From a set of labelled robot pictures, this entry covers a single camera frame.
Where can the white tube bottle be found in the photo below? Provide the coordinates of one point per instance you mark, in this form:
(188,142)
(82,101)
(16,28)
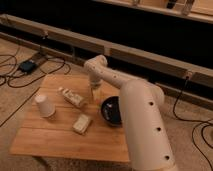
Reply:
(74,98)

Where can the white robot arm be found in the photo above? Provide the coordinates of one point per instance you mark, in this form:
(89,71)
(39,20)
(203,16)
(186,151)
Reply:
(140,101)

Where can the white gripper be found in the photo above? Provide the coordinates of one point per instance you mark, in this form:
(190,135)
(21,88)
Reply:
(95,83)

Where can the long wooden beam frame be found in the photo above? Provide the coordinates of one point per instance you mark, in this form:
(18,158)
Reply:
(201,81)

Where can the black power adapter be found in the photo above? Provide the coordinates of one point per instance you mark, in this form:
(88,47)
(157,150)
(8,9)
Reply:
(27,66)

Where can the wooden table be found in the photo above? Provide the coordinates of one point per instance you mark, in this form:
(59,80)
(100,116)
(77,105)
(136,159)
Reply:
(54,136)

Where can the white paper cup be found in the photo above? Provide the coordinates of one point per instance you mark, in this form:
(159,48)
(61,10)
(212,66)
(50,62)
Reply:
(45,106)

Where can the dark ceramic bowl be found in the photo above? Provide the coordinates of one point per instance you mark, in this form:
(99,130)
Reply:
(110,111)

